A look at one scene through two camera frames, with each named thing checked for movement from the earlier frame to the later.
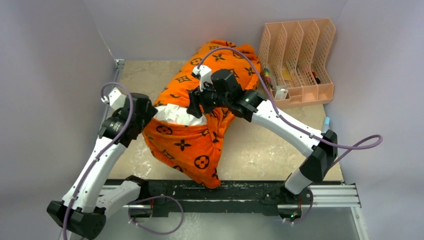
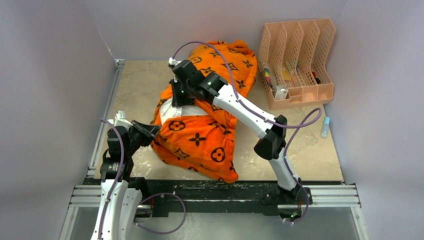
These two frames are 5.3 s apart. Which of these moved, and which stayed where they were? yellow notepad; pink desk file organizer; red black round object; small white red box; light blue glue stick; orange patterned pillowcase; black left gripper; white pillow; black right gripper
Moved: black left gripper; white pillow; black right gripper; orange patterned pillowcase
Stayed: red black round object; small white red box; light blue glue stick; pink desk file organizer; yellow notepad
